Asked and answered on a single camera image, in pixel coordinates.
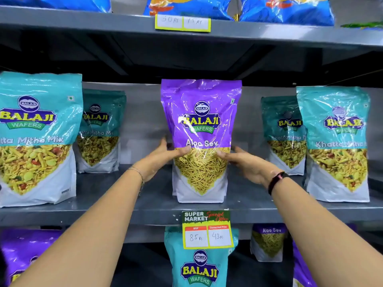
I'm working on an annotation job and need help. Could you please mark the person's right hand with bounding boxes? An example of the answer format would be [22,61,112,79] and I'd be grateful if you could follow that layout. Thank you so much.
[215,146,282,189]

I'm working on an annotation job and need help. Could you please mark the person's left hand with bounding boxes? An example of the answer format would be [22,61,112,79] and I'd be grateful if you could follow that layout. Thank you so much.
[131,137,191,184]

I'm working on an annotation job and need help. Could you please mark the purple snack packet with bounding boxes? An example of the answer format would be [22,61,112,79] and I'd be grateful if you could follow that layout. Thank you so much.
[0,229,63,287]
[250,223,288,263]
[292,240,318,287]
[161,79,242,204]

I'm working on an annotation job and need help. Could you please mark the person's left forearm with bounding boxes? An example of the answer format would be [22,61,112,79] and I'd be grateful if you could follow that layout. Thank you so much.
[9,168,144,287]

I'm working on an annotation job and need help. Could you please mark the person's right forearm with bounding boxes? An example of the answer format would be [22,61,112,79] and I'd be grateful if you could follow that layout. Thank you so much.
[271,174,383,287]

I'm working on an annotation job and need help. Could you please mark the black wristband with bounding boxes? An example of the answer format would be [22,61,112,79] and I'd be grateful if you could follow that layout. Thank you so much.
[268,172,290,196]

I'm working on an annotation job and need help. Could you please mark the teal snack mix packet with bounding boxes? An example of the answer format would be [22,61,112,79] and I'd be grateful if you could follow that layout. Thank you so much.
[261,96,307,176]
[76,89,127,174]
[296,86,371,203]
[164,226,239,287]
[0,72,83,208]

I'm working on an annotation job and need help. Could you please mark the grey metal shelf board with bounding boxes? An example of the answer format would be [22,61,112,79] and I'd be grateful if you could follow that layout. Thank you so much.
[0,5,383,49]
[0,164,383,227]

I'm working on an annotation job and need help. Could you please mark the green-topped yellow price label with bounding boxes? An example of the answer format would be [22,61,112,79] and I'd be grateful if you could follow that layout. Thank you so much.
[182,210,235,250]

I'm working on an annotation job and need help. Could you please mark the yellow-edged white price label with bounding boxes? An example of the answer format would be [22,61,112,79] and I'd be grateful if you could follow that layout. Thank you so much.
[154,14,212,33]

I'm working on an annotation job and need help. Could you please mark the blue chips packet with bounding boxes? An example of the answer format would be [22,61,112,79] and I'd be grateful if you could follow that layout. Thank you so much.
[143,0,234,21]
[239,0,335,27]
[0,0,112,13]

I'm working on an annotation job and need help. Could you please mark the green snack packet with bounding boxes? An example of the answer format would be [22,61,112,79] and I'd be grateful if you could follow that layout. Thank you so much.
[341,21,383,29]

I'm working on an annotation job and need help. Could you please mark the thin chain bracelet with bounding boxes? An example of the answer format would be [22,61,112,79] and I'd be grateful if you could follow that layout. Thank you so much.
[128,166,145,197]

